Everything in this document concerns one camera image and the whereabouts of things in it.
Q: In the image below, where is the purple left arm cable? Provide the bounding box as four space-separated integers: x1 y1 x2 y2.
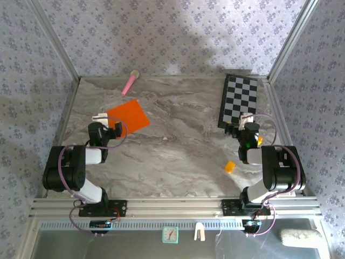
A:
58 117 129 237

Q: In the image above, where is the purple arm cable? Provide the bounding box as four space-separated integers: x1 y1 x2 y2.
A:
246 113 301 238
58 117 129 237

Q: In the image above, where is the white plastic hook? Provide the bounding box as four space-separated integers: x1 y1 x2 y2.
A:
193 222 206 241

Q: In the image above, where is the aluminium frame post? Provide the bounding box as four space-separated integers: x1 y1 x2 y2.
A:
26 0 81 83
266 0 320 84

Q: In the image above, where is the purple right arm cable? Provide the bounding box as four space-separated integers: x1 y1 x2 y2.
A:
246 113 301 238

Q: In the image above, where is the black and grey chessboard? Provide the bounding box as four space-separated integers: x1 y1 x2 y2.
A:
217 73 259 130

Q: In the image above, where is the grey speckled stone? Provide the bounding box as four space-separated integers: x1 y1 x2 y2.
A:
279 228 323 247

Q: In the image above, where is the aluminium mounting rail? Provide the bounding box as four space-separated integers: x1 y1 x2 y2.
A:
29 196 323 219

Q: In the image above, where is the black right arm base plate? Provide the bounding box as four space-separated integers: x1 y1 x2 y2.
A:
220 199 271 216

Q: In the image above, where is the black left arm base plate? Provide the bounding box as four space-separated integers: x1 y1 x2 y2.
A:
78 199 128 218

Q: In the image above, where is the teal square clock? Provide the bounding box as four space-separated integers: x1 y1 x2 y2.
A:
162 226 179 245

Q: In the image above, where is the pink toy microphone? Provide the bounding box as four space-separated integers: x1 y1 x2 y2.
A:
121 70 140 96

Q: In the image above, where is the grey slotted cable duct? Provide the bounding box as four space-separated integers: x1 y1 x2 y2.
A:
39 219 245 230

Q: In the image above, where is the aluminium side rail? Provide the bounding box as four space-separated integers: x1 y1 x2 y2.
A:
40 78 81 199
263 77 308 197

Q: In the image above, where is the grey metal shelf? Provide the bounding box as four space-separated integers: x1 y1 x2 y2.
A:
21 218 331 259

